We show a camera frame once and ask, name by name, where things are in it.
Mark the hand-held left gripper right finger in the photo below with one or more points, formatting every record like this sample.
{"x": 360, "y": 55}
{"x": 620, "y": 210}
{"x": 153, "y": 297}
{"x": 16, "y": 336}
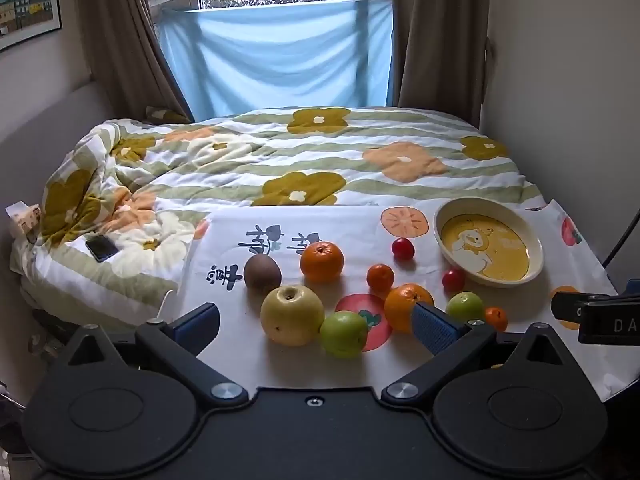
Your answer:
{"x": 435, "y": 330}

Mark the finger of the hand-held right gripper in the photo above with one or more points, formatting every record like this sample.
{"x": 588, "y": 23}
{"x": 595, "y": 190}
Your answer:
{"x": 567, "y": 305}

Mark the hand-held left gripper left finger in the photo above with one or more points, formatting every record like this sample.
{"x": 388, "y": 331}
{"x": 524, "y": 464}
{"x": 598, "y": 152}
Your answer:
{"x": 200, "y": 325}

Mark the small green apple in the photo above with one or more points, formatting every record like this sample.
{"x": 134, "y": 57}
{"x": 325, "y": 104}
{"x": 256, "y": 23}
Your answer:
{"x": 465, "y": 305}

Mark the orange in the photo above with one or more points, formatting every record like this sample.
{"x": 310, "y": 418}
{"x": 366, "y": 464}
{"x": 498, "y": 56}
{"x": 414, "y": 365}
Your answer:
{"x": 322, "y": 262}
{"x": 400, "y": 305}

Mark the red cherry tomato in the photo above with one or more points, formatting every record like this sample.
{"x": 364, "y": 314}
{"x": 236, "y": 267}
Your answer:
{"x": 403, "y": 249}
{"x": 453, "y": 280}

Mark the tiny tangerine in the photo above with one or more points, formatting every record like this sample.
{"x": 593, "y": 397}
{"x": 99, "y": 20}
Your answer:
{"x": 496, "y": 319}

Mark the small tangerine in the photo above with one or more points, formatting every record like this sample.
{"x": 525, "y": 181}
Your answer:
{"x": 381, "y": 277}

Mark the brown kiwi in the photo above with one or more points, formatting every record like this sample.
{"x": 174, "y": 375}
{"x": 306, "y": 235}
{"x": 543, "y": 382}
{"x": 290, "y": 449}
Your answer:
{"x": 262, "y": 275}

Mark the large green apple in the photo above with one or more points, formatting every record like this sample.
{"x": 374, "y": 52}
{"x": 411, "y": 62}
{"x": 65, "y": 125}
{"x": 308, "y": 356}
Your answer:
{"x": 344, "y": 335}

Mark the yellow cartoon bowl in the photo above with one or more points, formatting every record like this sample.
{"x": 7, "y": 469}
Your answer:
{"x": 480, "y": 250}

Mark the yellow pear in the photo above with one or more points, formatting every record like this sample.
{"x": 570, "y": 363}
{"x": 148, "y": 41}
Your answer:
{"x": 292, "y": 315}

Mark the black smartphone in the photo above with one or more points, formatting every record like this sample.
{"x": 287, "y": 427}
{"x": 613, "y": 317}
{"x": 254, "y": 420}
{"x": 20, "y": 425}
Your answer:
{"x": 102, "y": 248}

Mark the white fruit print tablecloth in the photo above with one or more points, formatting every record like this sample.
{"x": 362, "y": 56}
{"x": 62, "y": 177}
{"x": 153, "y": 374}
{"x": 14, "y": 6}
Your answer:
{"x": 350, "y": 230}

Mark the floral striped blanket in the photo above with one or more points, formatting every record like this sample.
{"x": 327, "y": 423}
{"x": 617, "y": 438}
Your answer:
{"x": 300, "y": 160}

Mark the small patterned box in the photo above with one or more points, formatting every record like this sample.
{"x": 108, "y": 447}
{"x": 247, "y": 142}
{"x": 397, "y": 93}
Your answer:
{"x": 24, "y": 220}

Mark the floral pillow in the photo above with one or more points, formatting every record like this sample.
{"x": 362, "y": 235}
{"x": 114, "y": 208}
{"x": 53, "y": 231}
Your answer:
{"x": 167, "y": 115}

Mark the light blue window cloth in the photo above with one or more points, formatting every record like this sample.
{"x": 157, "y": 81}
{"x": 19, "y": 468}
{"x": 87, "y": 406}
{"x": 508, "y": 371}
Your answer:
{"x": 275, "y": 60}

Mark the brown curtain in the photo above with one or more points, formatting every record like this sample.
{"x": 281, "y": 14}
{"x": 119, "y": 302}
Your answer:
{"x": 440, "y": 35}
{"x": 120, "y": 35}

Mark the framed wall poster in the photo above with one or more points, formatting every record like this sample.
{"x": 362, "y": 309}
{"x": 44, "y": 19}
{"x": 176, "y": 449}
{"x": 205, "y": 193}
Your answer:
{"x": 25, "y": 0}

